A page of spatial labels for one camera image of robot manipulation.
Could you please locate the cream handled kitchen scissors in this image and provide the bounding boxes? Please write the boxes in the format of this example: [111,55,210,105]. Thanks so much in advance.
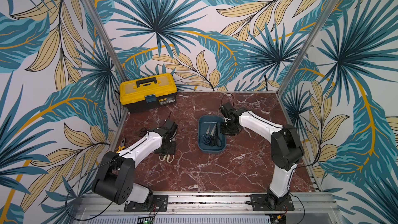
[159,153,175,163]

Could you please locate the large black handled scissors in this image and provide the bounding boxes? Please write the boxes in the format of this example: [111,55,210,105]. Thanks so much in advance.
[209,124,222,147]

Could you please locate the teal plastic storage box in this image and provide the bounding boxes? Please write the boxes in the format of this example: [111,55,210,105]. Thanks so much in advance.
[198,115,227,154]

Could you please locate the blue handled scissors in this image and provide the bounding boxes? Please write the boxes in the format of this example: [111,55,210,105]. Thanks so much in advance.
[199,123,212,145]

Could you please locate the thin black scissors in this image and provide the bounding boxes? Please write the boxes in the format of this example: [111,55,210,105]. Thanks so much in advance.
[139,128,154,138]

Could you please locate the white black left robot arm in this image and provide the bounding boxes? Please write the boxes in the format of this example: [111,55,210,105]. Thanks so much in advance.
[92,120,178,207]

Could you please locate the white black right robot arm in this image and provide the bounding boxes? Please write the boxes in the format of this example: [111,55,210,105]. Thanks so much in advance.
[220,102,305,210]

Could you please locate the yellow black toolbox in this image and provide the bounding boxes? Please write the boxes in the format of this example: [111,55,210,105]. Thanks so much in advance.
[120,73,177,114]

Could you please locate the yellow handled pliers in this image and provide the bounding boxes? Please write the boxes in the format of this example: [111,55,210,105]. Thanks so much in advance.
[117,138,125,152]

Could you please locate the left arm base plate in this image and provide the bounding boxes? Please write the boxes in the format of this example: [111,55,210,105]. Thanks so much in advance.
[124,195,169,213]

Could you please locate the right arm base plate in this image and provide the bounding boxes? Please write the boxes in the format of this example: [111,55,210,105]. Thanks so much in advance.
[248,194,295,212]

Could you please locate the aluminium front rail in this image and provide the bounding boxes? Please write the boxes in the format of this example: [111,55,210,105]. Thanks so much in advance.
[73,192,344,224]

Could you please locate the left aluminium frame post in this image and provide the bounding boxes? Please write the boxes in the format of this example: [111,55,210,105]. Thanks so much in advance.
[81,0,127,82]

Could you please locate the aluminium frame post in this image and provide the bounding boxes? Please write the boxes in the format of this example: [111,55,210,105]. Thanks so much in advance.
[276,0,339,98]
[81,0,127,82]

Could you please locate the right aluminium frame post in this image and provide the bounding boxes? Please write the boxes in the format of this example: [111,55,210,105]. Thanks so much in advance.
[276,0,339,98]

